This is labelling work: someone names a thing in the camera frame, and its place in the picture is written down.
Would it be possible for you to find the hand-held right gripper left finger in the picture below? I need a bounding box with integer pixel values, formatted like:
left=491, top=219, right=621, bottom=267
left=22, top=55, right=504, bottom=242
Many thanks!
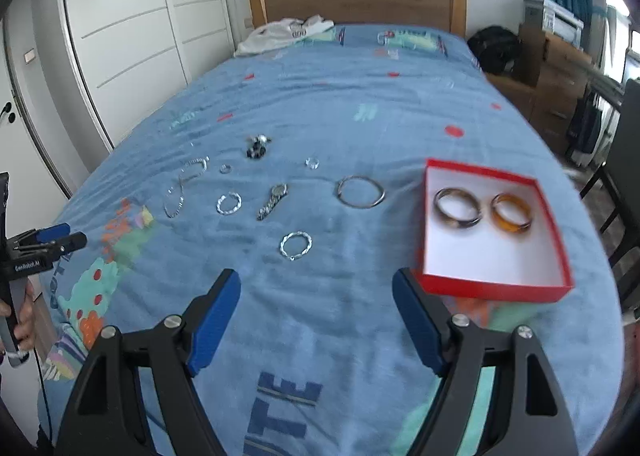
left=54, top=268, right=242, bottom=456

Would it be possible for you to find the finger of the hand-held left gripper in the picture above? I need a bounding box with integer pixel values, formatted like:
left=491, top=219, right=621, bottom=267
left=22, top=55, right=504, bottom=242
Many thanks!
left=42, top=232, right=88, bottom=257
left=31, top=223, right=71, bottom=243

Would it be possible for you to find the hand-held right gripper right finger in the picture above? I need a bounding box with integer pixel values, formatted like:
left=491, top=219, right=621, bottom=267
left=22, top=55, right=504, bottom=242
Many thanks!
left=391, top=267, right=581, bottom=456

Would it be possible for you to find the twisted silver bracelet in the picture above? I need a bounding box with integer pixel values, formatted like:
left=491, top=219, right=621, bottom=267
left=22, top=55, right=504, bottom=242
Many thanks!
left=279, top=231, right=314, bottom=261
left=216, top=191, right=243, bottom=216

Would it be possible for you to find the red box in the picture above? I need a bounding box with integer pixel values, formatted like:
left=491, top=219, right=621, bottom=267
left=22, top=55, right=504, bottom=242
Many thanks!
left=414, top=158, right=575, bottom=304

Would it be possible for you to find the silver chain necklace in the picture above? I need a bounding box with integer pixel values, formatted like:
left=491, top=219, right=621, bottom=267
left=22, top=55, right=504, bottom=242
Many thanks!
left=164, top=156, right=210, bottom=219

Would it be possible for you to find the silver watch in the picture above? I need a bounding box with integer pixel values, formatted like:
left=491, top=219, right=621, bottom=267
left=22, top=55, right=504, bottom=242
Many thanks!
left=256, top=183, right=289, bottom=222

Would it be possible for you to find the large silver bangle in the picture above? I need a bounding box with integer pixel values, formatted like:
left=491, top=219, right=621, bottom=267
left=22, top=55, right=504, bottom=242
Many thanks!
left=336, top=176, right=387, bottom=210

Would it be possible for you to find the black beaded bracelet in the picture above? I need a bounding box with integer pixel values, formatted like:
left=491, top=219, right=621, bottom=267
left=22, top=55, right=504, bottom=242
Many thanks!
left=245, top=133, right=273, bottom=160

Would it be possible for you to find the person's left hand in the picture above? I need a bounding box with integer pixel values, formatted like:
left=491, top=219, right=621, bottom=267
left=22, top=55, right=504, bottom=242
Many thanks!
left=0, top=281, right=37, bottom=357

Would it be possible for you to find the grey brown bangle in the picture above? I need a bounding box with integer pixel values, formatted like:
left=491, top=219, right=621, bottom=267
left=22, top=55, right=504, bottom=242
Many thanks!
left=432, top=187, right=485, bottom=235

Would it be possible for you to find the amber bangle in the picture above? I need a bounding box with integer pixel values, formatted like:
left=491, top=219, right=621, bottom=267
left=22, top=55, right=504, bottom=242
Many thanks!
left=490, top=192, right=535, bottom=237

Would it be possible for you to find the blue printed blanket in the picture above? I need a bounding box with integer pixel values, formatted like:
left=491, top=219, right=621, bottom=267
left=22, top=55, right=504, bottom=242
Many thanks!
left=37, top=23, right=626, bottom=456

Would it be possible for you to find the white wardrobe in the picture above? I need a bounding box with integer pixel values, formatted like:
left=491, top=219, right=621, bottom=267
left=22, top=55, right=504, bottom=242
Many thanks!
left=0, top=0, right=236, bottom=247

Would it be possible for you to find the dark blue bag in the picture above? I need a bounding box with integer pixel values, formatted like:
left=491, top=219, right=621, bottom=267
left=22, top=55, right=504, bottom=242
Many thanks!
left=565, top=91, right=609, bottom=155

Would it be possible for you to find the black chair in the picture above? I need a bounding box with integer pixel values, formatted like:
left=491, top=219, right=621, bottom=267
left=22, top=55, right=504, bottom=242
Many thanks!
left=581, top=78, right=640, bottom=309

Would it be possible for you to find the black backpack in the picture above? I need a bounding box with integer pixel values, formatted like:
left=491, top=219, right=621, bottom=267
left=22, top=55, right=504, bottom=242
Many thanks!
left=467, top=26, right=523, bottom=76

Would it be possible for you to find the wooden dresser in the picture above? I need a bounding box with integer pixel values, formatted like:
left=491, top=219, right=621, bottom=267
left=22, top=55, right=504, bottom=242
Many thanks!
left=487, top=23, right=597, bottom=155

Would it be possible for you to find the white cloth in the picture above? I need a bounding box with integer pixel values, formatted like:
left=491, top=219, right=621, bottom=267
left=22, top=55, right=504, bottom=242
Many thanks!
left=234, top=15, right=335, bottom=57

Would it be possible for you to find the glass desk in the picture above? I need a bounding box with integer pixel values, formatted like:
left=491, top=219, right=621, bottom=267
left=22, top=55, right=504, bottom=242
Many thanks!
left=584, top=63, right=627, bottom=98

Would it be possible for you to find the wooden headboard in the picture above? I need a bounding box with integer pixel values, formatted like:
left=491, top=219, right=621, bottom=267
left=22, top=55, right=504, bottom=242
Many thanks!
left=248, top=0, right=467, bottom=39

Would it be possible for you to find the grey storage box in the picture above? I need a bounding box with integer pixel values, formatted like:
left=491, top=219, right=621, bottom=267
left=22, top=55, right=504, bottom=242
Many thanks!
left=523, top=0, right=546, bottom=33

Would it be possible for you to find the white printer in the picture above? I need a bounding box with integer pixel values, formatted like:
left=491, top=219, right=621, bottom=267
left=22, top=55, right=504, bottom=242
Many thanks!
left=542, top=0, right=585, bottom=47

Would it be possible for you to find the window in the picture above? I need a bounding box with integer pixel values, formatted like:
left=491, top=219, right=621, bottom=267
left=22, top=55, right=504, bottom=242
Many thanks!
left=592, top=0, right=640, bottom=84

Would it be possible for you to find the black cable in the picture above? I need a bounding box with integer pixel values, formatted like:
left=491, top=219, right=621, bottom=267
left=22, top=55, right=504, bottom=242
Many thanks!
left=29, top=355, right=54, bottom=443

